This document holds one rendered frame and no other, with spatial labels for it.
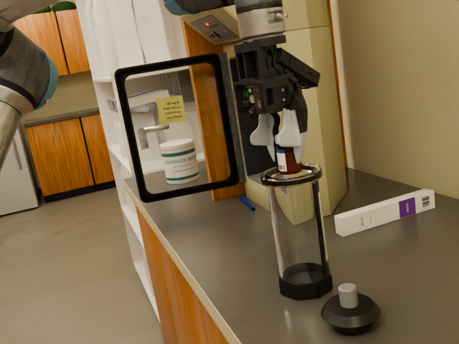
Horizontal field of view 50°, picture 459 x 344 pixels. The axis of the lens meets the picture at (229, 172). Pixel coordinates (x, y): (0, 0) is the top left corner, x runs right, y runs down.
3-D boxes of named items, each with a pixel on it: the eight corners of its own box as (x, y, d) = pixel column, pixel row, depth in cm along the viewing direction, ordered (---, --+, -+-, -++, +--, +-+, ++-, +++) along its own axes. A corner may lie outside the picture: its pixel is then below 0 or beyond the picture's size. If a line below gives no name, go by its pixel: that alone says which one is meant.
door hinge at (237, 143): (244, 181, 153) (223, 52, 144) (246, 182, 150) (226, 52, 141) (239, 182, 152) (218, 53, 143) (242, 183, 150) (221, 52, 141)
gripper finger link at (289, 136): (278, 170, 81) (262, 117, 81) (302, 161, 85) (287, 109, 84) (291, 168, 79) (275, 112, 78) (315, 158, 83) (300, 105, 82)
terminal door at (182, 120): (240, 184, 151) (218, 52, 142) (141, 204, 147) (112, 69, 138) (240, 183, 152) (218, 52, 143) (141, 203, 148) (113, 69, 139)
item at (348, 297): (359, 303, 84) (355, 267, 82) (394, 328, 75) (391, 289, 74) (311, 320, 81) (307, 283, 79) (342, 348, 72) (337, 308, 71)
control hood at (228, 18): (222, 44, 143) (216, 8, 141) (267, 34, 113) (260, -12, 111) (184, 50, 140) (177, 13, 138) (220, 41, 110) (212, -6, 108)
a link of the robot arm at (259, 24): (259, 13, 84) (295, 4, 78) (263, 40, 85) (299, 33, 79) (227, 16, 80) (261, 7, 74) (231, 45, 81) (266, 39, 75)
